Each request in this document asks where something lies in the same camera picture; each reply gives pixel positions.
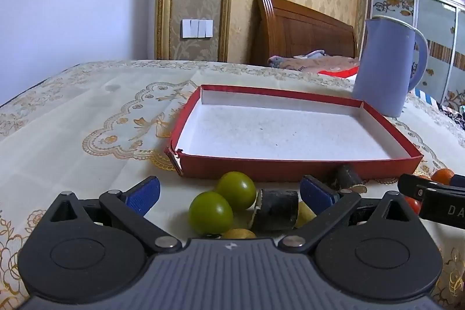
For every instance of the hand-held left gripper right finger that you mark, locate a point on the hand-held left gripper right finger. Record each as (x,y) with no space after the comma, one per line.
(318,193)

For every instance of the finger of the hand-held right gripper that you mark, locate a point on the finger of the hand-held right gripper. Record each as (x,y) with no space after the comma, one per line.
(439,204)
(459,181)

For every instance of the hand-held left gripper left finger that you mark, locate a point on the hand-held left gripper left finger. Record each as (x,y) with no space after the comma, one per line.
(143,195)

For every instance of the orange mandarin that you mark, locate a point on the orange mandarin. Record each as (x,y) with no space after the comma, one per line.
(441,176)

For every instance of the red cherry tomato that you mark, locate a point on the red cherry tomato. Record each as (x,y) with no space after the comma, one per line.
(412,205)

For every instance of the small yellow round fruit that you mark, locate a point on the small yellow round fruit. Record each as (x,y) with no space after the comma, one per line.
(303,217)
(238,233)

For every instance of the dark sugarcane piece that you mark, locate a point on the dark sugarcane piece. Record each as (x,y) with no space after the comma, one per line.
(345,175)

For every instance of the red cardboard box tray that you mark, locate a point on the red cardboard box tray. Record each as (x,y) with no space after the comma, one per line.
(290,166)

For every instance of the dark eggplant chunk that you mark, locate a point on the dark eggplant chunk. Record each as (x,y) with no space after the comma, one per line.
(276,210)

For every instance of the green tomato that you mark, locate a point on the green tomato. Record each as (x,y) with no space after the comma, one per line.
(236,188)
(210,213)

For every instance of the dark patterned cloth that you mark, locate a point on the dark patterned cloth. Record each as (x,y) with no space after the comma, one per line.
(454,115)

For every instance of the red white blue striped quilt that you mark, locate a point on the red white blue striped quilt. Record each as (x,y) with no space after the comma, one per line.
(339,72)

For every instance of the brown blanket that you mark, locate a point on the brown blanket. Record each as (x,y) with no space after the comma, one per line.
(312,62)

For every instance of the blue electric kettle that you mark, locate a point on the blue electric kettle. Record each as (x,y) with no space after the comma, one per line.
(381,70)

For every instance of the patterned sliding-door wardrobe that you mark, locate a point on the patterned sliding-door wardrobe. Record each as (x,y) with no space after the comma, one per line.
(436,23)

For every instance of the wooden bed headboard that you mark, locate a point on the wooden bed headboard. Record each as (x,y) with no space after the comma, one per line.
(301,34)

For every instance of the white wall light switch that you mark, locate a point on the white wall light switch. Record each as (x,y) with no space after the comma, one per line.
(197,28)

